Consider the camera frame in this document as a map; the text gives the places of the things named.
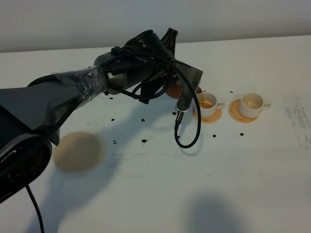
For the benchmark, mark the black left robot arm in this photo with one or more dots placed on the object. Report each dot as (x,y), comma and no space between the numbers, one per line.
(30,117)

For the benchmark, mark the right wooden coaster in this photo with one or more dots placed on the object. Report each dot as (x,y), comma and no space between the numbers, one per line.
(236,115)

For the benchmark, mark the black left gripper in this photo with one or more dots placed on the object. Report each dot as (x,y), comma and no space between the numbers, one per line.
(149,42)

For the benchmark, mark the brown clay teapot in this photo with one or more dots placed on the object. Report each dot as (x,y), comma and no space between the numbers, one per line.
(175,91)

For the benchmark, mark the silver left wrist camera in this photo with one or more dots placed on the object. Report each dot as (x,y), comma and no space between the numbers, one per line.
(182,104)

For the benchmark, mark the large round wooden coaster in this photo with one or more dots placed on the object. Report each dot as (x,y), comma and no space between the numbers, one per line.
(78,152)

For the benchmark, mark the left white teacup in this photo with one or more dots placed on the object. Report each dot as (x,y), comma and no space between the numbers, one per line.
(209,104)

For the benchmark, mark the left wooden coaster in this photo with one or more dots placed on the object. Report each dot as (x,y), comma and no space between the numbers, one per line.
(209,119)

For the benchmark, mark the right white teacup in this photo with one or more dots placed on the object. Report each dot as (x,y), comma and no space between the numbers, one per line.
(251,105)

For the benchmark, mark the white teacup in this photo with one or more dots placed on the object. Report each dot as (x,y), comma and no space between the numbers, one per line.
(209,104)
(251,105)

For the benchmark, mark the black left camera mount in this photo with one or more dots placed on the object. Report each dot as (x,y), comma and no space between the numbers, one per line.
(193,75)

